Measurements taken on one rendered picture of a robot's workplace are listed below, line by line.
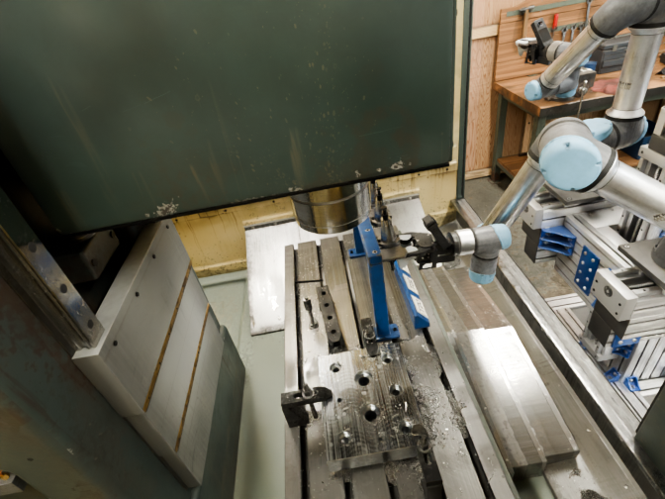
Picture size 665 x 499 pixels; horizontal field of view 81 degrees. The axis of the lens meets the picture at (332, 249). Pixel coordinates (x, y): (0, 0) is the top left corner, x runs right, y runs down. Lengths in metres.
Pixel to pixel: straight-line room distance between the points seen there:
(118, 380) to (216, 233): 1.34
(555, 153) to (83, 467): 1.09
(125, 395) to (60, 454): 0.12
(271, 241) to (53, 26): 1.47
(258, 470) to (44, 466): 0.75
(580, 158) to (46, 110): 0.98
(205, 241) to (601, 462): 1.78
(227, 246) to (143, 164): 1.47
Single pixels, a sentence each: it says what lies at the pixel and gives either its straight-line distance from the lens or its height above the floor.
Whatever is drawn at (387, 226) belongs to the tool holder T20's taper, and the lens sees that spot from 1.07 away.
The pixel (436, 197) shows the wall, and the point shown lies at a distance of 2.07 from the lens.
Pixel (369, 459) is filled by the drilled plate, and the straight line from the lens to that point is 1.00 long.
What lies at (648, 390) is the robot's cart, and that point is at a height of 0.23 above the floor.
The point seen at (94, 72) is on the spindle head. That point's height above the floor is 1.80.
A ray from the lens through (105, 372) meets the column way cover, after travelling 0.80.
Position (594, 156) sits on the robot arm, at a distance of 1.03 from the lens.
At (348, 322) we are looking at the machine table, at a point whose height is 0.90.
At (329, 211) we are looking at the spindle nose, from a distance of 0.72.
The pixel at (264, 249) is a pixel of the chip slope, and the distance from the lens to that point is 1.94.
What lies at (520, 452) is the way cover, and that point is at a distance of 1.32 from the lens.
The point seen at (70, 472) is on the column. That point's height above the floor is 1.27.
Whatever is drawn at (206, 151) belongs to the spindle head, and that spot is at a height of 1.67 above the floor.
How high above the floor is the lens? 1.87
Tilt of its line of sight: 36 degrees down
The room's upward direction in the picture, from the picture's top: 11 degrees counter-clockwise
